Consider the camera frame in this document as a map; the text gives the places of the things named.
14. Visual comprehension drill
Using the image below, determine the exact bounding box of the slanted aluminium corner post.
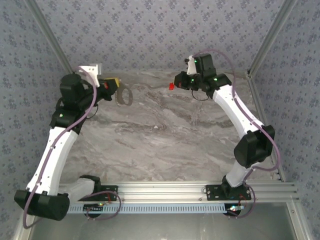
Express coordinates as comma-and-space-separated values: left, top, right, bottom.
24, 0, 77, 77
246, 0, 299, 77

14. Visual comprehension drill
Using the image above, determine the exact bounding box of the small circuit board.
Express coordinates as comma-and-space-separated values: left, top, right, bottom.
83, 202, 105, 213
226, 204, 245, 213

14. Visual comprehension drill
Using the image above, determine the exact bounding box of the grey metal sheet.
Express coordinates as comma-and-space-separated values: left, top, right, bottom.
12, 202, 313, 240

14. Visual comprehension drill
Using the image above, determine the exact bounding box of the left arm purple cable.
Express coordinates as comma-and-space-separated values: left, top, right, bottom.
22, 65, 123, 230

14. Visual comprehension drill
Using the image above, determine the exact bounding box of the slotted pale cable duct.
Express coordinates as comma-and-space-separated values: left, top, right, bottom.
67, 202, 232, 215

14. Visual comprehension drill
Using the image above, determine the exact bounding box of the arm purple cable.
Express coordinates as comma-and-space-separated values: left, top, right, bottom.
197, 48, 282, 220
22, 65, 123, 230

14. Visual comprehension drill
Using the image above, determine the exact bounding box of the long aluminium mounting rail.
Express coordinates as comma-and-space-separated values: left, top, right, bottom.
57, 181, 300, 204

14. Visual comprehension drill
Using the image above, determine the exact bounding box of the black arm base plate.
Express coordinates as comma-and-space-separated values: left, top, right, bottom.
205, 184, 252, 201
82, 184, 119, 202

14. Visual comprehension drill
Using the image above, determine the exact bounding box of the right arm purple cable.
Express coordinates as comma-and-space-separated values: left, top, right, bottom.
197, 48, 282, 220

